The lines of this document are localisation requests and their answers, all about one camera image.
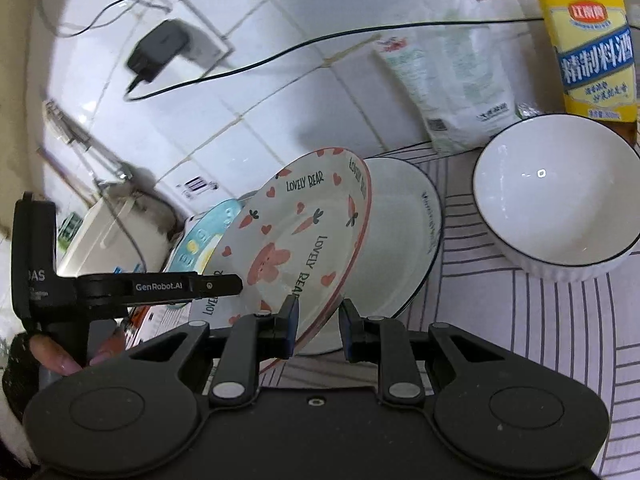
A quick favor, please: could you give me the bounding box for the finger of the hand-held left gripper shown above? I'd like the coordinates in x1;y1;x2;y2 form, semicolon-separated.
75;272;244;311

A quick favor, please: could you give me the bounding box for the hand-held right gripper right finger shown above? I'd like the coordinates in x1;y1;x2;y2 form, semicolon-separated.
339;298;521;407

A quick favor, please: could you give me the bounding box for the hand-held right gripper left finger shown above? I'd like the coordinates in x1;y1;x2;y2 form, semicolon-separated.
117;295;301;408

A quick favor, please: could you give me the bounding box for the blue egg print plate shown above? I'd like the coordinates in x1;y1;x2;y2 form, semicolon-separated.
165;198;247;281

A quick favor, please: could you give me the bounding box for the pink bear print plate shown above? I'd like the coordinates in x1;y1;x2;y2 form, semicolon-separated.
187;147;373;378

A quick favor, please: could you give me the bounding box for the white plate with black rim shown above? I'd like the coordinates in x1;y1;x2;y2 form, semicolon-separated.
295;156;443;356

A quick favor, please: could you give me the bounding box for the white bowl with black rim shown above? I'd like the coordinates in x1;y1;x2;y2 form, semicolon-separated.
472;113;640;281

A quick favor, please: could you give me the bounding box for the person's left hand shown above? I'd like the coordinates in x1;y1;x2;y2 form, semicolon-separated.
27;329;128;377

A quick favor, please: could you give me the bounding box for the printed cardboard box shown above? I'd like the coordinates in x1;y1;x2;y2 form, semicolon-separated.
124;302;202;350

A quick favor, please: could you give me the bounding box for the white kitchen appliance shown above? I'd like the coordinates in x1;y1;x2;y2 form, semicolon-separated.
57;187;186;306

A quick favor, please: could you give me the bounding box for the metal faucet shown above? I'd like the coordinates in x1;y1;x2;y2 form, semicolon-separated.
42;100;133;186

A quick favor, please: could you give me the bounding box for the striped tablecloth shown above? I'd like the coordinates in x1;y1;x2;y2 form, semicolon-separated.
280;140;640;480

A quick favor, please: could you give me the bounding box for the black power adapter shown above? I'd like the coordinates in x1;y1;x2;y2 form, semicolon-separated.
125;19;188;83

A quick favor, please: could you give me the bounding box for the white plastic seasoning bag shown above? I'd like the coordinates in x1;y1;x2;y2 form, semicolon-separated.
372;0;523;156

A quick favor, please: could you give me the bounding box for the yellow label cooking wine bottle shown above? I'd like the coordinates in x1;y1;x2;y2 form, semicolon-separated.
522;0;640;146

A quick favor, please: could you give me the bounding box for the white wall socket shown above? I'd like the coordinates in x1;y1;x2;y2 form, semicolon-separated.
170;0;236;68

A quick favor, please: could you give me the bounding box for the thin black cable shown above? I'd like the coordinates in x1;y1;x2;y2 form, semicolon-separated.
42;0;173;38

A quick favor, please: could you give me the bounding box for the black power cable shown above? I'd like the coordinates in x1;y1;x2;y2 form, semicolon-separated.
122;16;548;102

